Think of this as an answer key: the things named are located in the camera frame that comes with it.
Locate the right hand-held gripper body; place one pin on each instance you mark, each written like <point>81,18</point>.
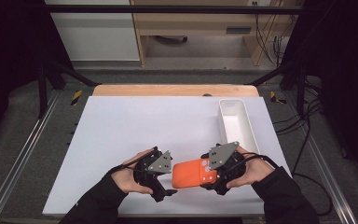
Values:
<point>220,155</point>

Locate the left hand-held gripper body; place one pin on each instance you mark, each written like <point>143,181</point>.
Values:
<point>161,165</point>

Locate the orange phone case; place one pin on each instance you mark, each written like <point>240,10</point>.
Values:
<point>188,174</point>

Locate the white plastic bin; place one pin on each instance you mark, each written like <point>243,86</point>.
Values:
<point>236,124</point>

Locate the person's right hand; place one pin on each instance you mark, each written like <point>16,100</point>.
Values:
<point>256,169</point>

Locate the person's left hand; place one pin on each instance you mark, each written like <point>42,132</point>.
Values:
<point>124,177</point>

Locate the white table mat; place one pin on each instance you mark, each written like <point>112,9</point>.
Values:
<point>136,124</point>

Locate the black metal stand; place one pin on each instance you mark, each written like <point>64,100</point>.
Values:
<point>300,87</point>
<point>43,90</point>

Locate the white cabinet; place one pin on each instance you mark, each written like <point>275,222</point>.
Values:
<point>96,34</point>

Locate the wooden desk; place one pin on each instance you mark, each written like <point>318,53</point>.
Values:
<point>199,21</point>

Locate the black curtain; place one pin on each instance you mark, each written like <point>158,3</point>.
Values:
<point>9,62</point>
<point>338,62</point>

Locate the aluminium rail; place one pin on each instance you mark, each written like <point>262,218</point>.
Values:
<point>326,174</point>
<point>18,165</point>

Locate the black horizontal frame bar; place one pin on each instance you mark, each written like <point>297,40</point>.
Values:
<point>167,9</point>

